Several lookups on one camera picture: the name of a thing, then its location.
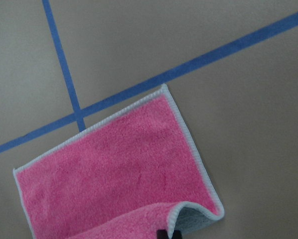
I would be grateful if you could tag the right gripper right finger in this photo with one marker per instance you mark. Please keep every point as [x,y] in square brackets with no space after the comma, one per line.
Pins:
[177,234]

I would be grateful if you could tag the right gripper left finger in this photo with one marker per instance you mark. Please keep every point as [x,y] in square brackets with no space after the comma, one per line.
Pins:
[161,234]

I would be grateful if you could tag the pink towel grey trim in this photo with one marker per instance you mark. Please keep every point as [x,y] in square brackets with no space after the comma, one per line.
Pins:
[131,174]

